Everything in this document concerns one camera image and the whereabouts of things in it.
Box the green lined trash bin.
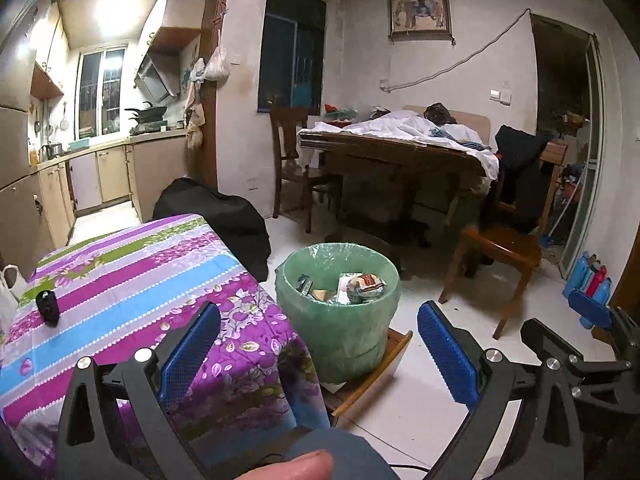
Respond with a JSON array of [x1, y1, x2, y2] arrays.
[[274, 243, 400, 384]]

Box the kitchen window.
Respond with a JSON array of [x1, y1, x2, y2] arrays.
[[75, 47, 126, 140]]

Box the person's left hand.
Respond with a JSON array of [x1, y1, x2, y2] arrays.
[[238, 450, 334, 480]]

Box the blue bottles on floor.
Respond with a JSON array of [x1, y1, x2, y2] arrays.
[[562, 252, 612, 330]]

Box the wooden chair near table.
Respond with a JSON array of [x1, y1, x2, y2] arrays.
[[438, 141, 567, 340]]

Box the floral striped tablecloth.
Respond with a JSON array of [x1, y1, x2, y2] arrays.
[[1, 214, 329, 478]]

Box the small black device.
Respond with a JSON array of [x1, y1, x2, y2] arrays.
[[36, 290, 60, 327]]

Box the grey refrigerator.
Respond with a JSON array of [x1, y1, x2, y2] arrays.
[[0, 6, 53, 278]]

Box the black covered bundle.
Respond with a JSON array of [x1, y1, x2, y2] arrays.
[[152, 177, 271, 283]]

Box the dark wooden dining table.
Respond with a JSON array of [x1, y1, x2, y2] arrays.
[[298, 130, 485, 266]]

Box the white cloth on table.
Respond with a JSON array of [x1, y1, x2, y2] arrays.
[[298, 110, 499, 180]]

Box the black wok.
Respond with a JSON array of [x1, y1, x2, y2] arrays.
[[125, 106, 167, 124]]

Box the wooden chair by window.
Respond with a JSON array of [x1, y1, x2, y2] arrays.
[[269, 106, 342, 234]]

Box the range hood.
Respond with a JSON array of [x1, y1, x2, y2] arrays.
[[134, 52, 180, 105]]

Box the framed elephant picture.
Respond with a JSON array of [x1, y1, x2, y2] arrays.
[[387, 0, 454, 44]]

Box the hanging white plastic bag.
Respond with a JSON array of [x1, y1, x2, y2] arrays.
[[204, 44, 230, 81]]

